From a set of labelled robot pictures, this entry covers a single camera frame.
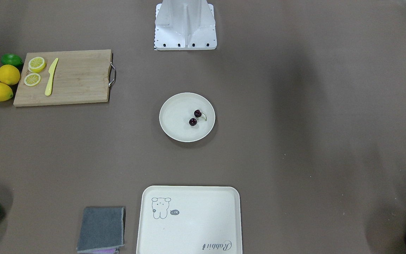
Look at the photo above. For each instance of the upper lemon slice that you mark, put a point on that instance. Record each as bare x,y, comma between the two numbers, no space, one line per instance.
36,64

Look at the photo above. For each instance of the yellow plastic knife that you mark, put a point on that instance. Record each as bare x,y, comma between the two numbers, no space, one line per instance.
51,71

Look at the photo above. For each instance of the bamboo cutting board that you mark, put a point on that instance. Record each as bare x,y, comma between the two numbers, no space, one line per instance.
81,76

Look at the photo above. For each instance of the cream rabbit tray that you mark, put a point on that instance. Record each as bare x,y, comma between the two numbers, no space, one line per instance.
190,220

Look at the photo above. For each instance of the metal cutting board handle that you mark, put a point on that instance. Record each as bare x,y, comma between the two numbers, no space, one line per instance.
112,74

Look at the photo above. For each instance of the yellow lemon upper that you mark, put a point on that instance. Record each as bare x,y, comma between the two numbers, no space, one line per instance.
9,75

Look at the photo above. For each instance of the green lime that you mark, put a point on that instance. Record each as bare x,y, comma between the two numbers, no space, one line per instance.
12,59

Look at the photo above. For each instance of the lemon slice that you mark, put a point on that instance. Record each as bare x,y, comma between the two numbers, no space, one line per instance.
36,64
32,79

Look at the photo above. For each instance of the dark red cherry pair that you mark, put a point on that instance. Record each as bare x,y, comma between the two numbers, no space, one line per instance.
198,115

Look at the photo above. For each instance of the round cream plate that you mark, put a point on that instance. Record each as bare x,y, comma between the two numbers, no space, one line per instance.
176,112

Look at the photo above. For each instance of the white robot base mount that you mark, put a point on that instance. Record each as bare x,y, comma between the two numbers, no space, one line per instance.
185,25

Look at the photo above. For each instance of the folded grey cloth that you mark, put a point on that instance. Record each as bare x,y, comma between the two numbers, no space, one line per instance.
102,230

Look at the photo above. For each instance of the lower lemon slice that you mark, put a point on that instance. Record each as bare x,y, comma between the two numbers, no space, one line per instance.
32,79

